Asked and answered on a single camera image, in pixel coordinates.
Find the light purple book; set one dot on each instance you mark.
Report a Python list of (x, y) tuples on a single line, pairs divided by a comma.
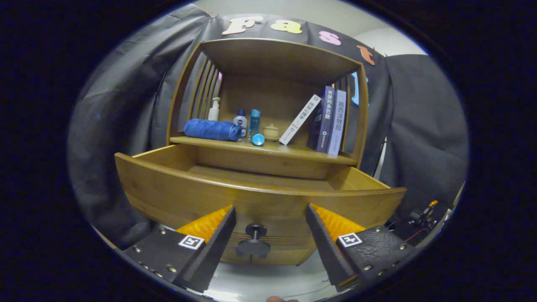
[(337, 121)]

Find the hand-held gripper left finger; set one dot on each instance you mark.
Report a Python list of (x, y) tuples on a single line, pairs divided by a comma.
[(212, 251)]

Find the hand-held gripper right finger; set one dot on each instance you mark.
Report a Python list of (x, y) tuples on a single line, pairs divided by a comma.
[(327, 251)]

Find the clear blue bottle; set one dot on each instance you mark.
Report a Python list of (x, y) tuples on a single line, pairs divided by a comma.
[(254, 121)]

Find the white bottle blue cap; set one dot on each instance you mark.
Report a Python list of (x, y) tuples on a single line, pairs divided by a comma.
[(240, 119)]

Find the wooden drawer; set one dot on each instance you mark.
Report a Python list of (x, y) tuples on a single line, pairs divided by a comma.
[(268, 197)]

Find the beige lidded ceramic cup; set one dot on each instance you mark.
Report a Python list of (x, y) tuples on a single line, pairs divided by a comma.
[(271, 133)]

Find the dark blue book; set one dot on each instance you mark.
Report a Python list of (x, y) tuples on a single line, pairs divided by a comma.
[(325, 119)]

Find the blue white tube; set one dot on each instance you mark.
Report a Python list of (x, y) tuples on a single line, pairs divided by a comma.
[(258, 139)]

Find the white pump bottle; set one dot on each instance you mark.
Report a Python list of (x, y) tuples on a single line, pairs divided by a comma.
[(214, 111)]

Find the rolled blue towel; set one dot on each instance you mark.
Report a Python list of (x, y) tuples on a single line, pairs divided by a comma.
[(212, 130)]

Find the white book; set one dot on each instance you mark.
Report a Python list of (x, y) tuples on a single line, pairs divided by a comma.
[(300, 119)]

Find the wooden cabinet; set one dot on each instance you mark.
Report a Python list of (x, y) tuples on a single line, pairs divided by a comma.
[(268, 96)]

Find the black device orange tip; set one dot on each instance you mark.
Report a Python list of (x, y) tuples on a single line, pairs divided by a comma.
[(421, 216)]

